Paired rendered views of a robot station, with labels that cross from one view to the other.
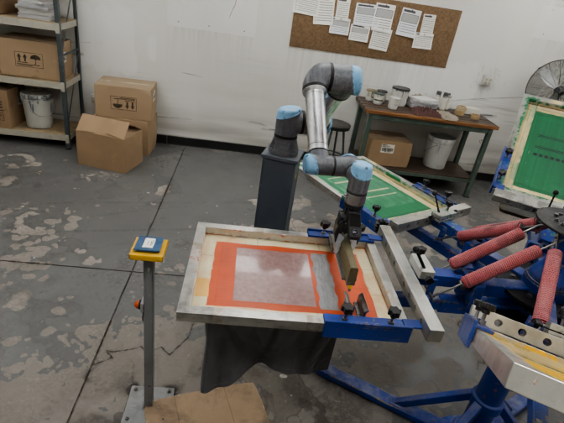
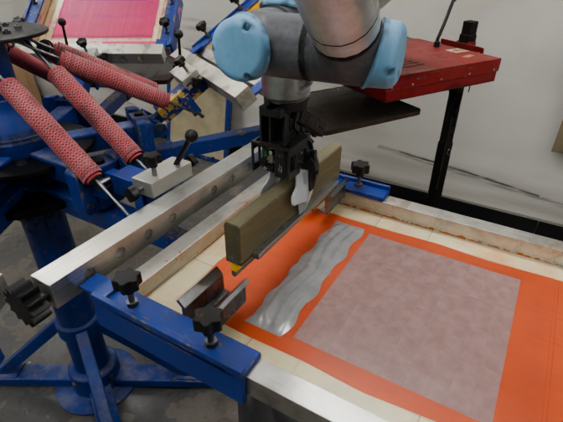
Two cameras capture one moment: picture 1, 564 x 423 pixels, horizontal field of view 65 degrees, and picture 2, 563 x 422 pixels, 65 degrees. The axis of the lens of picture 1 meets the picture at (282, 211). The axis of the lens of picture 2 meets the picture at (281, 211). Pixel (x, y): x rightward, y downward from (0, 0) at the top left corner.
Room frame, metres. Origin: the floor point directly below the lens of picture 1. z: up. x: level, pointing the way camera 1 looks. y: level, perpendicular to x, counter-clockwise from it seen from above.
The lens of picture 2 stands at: (1.99, 0.15, 1.50)
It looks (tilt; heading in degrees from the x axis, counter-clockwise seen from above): 32 degrees down; 218
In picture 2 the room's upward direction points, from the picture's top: straight up
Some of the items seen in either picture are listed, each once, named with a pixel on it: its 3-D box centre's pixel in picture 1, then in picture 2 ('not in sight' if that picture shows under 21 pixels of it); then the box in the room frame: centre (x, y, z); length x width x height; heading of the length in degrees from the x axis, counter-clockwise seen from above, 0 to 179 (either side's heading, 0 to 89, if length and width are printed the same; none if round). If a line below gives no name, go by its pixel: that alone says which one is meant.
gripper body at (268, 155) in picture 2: (350, 216); (283, 135); (1.46, -0.25, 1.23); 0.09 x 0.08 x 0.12; 7
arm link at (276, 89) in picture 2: (354, 197); (287, 84); (1.45, -0.25, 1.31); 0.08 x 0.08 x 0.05
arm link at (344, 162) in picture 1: (347, 166); (267, 44); (1.55, -0.21, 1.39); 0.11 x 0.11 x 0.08; 14
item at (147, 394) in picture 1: (148, 334); not in sight; (1.46, 0.50, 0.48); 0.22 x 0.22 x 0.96; 7
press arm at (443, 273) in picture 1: (431, 276); (147, 187); (1.48, -0.63, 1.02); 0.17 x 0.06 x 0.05; 97
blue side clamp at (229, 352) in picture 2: (339, 240); (172, 335); (1.72, -0.28, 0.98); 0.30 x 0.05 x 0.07; 97
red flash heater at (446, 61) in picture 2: not in sight; (406, 65); (0.23, -0.56, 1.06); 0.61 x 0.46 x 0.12; 157
